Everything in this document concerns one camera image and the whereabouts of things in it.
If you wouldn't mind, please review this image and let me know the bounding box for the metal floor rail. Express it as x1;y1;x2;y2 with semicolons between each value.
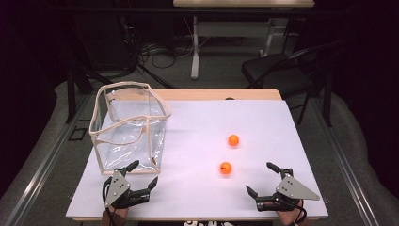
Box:
3;93;92;226
310;96;381;226

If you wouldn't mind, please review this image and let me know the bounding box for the wooden table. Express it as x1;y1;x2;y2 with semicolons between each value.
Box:
71;88;327;222

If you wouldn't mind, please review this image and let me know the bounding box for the person's left hand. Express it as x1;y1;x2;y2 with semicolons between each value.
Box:
109;205;130;220

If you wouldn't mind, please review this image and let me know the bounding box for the black folding chair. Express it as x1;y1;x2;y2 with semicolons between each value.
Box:
240;40;343;126

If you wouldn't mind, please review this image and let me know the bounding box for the tangle of floor cables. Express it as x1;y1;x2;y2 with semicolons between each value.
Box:
125;15;217;72

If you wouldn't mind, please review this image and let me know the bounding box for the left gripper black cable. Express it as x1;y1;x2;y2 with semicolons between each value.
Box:
101;177;116;226

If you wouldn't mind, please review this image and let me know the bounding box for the orange ball with dark mark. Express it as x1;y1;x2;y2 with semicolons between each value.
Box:
219;161;233;176

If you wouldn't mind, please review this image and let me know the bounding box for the white table mat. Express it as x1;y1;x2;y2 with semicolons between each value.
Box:
65;99;329;219

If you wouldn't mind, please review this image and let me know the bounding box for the person's dark printed clothing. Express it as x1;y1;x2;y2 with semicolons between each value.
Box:
137;219;275;226

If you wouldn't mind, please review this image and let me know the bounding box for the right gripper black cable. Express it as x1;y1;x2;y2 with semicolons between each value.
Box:
294;199;309;226

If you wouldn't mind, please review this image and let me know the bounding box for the clear bag with beige trim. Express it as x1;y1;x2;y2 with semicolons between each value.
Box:
88;80;173;176

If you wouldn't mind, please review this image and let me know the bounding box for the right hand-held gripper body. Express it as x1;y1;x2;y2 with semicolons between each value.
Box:
255;174;321;212

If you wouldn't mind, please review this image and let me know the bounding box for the person's right hand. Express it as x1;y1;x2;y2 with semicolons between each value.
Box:
276;201;307;226

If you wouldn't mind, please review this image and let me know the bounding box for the white desk with metal legs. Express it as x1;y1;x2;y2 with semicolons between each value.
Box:
172;0;316;81

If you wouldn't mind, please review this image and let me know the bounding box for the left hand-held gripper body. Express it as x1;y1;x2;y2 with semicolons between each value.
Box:
102;169;152;210

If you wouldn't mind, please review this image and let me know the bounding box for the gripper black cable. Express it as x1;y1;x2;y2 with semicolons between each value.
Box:
101;177;116;226
294;199;309;226

